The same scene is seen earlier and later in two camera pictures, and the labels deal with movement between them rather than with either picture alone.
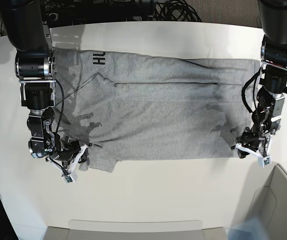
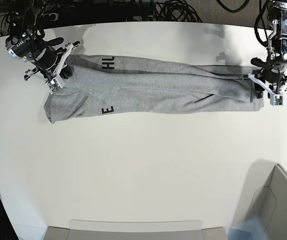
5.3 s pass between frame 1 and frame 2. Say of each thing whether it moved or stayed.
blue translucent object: stayed
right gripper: moved
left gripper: moved
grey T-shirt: moved
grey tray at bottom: stayed
